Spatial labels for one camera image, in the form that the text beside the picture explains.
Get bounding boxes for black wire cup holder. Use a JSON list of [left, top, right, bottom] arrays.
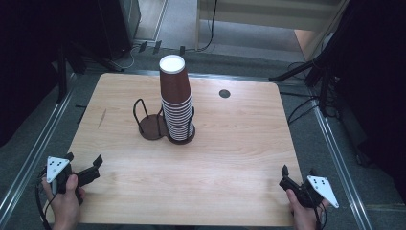
[[132, 98, 196, 146]]

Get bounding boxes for black hanging cable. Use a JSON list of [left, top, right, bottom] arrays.
[[184, 0, 219, 54]]

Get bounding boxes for person's right hand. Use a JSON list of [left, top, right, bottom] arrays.
[[285, 188, 331, 230]]

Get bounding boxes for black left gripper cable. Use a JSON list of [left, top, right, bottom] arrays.
[[34, 167, 56, 230]]

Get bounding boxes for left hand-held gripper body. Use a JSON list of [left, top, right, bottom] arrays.
[[44, 155, 78, 196]]

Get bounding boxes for black floor cable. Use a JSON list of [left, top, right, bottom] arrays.
[[279, 60, 339, 127]]

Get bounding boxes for person's left hand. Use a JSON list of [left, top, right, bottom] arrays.
[[41, 173, 86, 230]]

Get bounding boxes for white floor cable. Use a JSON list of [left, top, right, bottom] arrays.
[[116, 43, 142, 71]]

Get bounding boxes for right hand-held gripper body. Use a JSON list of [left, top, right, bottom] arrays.
[[295, 174, 340, 210]]

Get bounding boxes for black metal stand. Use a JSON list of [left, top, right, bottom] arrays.
[[56, 39, 125, 104], [268, 28, 344, 118]]

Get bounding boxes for metal floor rail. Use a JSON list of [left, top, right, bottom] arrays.
[[310, 102, 374, 230], [0, 71, 80, 221]]

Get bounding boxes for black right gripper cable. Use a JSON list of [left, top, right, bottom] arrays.
[[314, 200, 329, 230]]

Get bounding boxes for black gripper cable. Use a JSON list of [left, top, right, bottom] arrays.
[[314, 200, 329, 230], [34, 167, 56, 230]]

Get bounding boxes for dark cabinet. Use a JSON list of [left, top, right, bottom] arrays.
[[95, 0, 142, 61]]

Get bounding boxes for stack of brown paper cups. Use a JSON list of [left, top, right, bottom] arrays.
[[158, 54, 196, 144]]

